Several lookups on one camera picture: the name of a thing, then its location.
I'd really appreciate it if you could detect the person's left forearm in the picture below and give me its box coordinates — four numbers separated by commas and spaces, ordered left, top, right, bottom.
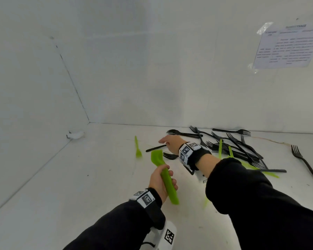
64, 201, 162, 250

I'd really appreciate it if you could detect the pile of plastic cutlery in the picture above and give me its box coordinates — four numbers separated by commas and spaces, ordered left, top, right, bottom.
134, 135, 280, 208

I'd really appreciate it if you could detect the person's left hand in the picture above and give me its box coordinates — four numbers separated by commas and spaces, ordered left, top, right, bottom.
149, 165, 178, 205

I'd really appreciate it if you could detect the black marker left wrist band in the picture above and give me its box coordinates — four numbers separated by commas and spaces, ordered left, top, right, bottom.
129, 187, 166, 230

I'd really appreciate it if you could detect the black marker wrist band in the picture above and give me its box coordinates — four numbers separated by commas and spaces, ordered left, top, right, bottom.
178, 142, 212, 172
129, 187, 166, 230

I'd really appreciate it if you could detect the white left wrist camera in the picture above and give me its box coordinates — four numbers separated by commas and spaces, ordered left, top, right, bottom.
141, 220, 177, 250

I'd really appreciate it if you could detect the pile of black plastic forks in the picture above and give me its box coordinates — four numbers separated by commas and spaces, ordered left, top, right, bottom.
145, 125, 313, 188

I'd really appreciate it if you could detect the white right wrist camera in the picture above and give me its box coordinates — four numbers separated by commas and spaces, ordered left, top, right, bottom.
195, 169, 209, 184

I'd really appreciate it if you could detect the small white wall clip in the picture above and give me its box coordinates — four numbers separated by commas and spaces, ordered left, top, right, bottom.
66, 130, 85, 140

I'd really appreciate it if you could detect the black marker right wrist band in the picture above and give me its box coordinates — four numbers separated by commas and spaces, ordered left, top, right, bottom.
178, 142, 212, 172

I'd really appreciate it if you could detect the printed paper wall notice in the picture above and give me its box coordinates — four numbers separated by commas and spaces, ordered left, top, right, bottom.
248, 22, 313, 73

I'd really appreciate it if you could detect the person's right hand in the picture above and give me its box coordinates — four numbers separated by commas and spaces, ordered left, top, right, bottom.
158, 134, 187, 155

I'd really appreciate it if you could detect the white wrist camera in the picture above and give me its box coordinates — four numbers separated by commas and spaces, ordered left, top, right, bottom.
195, 169, 209, 184
141, 220, 177, 250

